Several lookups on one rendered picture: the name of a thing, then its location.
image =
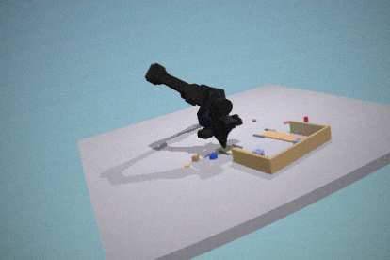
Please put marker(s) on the brown cube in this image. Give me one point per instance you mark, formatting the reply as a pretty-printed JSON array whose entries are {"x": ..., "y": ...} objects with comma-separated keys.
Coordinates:
[{"x": 195, "y": 158}]

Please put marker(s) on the tan u-shaped wall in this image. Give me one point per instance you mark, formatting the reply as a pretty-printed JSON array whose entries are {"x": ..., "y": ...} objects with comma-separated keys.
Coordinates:
[{"x": 276, "y": 147}]

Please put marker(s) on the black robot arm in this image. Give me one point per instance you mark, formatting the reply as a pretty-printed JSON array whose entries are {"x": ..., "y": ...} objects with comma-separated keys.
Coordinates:
[{"x": 195, "y": 94}]

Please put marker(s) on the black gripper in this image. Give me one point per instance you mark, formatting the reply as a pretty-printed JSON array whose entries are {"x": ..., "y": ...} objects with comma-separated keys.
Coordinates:
[{"x": 220, "y": 134}]

